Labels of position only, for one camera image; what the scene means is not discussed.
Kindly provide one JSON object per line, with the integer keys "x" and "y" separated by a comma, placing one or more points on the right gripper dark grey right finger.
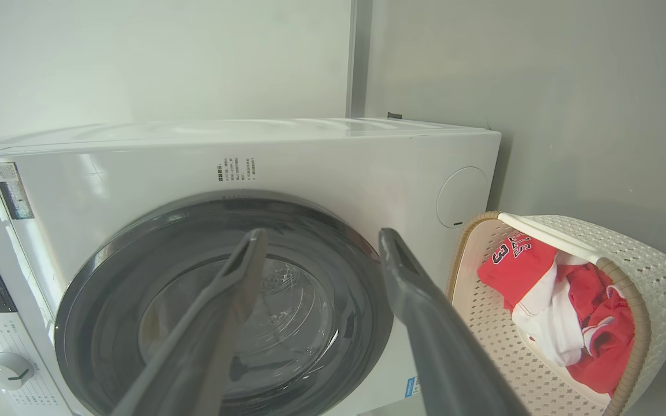
{"x": 443, "y": 352}

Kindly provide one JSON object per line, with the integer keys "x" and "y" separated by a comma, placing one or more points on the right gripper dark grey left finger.
{"x": 206, "y": 335}

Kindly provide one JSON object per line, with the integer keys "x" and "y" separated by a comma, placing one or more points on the white perforated laundry basket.
{"x": 648, "y": 254}

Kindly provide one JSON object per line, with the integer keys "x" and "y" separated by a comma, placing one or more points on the blue energy label sticker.
{"x": 411, "y": 387}

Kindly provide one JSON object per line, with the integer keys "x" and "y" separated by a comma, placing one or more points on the black round washing machine door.
{"x": 107, "y": 300}

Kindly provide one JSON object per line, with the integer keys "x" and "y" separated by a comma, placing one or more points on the red garment with number three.
{"x": 512, "y": 274}

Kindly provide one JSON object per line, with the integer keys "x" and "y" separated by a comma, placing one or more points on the round white filter cover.
{"x": 461, "y": 196}

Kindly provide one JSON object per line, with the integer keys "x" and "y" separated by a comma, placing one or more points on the red garment with white trim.
{"x": 607, "y": 358}

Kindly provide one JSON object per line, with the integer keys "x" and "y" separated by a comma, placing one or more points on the small warning text label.
{"x": 236, "y": 169}

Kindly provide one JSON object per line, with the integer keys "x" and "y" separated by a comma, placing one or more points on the white front-load washing machine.
{"x": 136, "y": 167}

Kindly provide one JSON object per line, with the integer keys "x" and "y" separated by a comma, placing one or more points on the white washing machine control knob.
{"x": 8, "y": 371}

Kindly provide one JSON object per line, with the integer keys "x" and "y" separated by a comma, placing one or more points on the grey rectangular machine sticker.
{"x": 13, "y": 190}

